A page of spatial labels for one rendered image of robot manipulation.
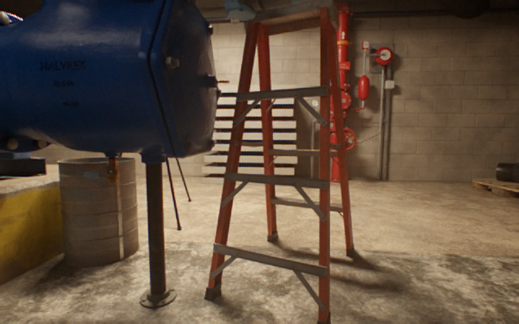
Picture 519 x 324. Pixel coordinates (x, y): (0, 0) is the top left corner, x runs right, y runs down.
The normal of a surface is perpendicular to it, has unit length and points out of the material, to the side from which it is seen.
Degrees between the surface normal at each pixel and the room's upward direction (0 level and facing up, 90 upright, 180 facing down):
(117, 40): 76
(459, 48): 90
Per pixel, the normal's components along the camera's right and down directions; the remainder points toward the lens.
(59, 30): -0.10, -0.27
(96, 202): 0.40, 0.09
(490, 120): -0.10, 0.09
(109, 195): 0.67, 0.07
